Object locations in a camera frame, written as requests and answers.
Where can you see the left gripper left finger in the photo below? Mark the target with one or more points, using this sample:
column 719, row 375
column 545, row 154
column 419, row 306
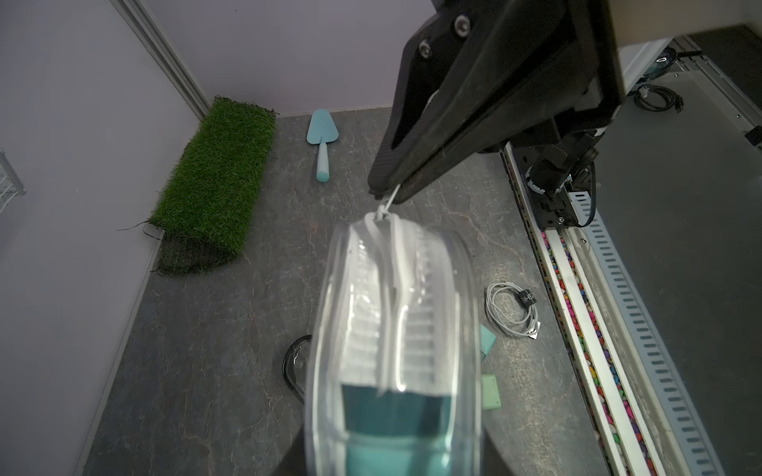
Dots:
column 294, row 462

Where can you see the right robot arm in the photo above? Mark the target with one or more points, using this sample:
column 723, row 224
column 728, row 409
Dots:
column 570, row 155

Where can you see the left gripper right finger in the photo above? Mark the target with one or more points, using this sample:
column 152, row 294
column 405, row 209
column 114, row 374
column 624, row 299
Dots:
column 493, row 463

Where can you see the white wire shelf basket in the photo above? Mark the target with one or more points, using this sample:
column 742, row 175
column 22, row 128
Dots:
column 11, row 185

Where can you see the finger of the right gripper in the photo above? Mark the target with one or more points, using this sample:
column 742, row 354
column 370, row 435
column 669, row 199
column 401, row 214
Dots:
column 479, row 74

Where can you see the green artificial grass mat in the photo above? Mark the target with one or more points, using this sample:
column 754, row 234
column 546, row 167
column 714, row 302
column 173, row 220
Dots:
column 206, row 208

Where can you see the green charger cube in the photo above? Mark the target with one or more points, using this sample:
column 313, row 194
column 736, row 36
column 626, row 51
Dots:
column 490, row 393

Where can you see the teal garden trowel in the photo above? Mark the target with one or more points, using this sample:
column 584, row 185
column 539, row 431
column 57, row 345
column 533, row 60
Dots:
column 322, row 132

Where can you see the teal charger cube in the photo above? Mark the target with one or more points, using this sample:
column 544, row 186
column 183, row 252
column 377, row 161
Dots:
column 487, row 341
column 395, row 433

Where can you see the clear round pouch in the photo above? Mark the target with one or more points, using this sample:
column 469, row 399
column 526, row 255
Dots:
column 398, row 313

